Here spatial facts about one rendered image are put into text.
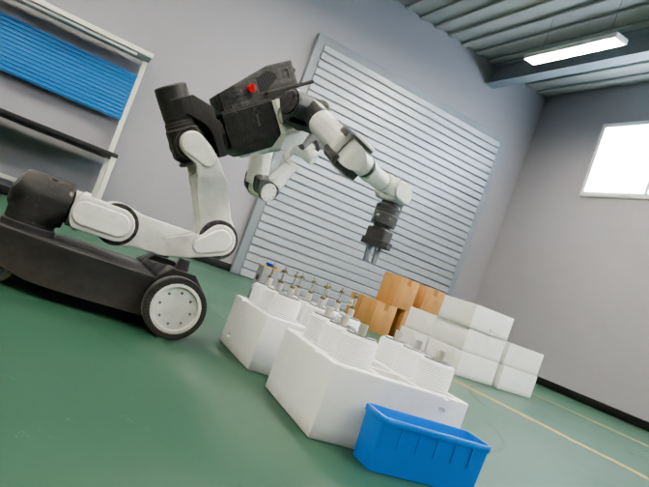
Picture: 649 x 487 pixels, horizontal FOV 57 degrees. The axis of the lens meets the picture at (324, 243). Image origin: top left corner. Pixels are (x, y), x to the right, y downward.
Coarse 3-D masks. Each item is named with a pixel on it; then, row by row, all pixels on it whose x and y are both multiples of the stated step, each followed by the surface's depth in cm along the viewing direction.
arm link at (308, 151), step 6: (306, 138) 256; (312, 138) 257; (300, 144) 255; (306, 144) 255; (312, 144) 260; (318, 144) 261; (294, 150) 260; (300, 150) 259; (306, 150) 258; (312, 150) 258; (318, 150) 264; (300, 156) 260; (306, 156) 258; (312, 156) 257; (318, 156) 262; (312, 162) 261
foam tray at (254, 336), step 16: (240, 304) 214; (256, 304) 211; (240, 320) 208; (256, 320) 195; (272, 320) 188; (224, 336) 218; (240, 336) 202; (256, 336) 189; (272, 336) 189; (240, 352) 197; (256, 352) 187; (272, 352) 189; (256, 368) 187
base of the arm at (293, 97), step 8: (288, 96) 201; (296, 96) 198; (280, 104) 205; (288, 104) 200; (296, 104) 198; (328, 104) 207; (288, 112) 200; (296, 112) 199; (288, 120) 202; (296, 120) 206; (296, 128) 207; (304, 128) 208
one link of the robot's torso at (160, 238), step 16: (128, 208) 200; (144, 224) 204; (160, 224) 206; (128, 240) 201; (144, 240) 204; (160, 240) 207; (176, 240) 207; (192, 240) 208; (208, 240) 209; (224, 240) 211; (176, 256) 208; (192, 256) 208; (208, 256) 211
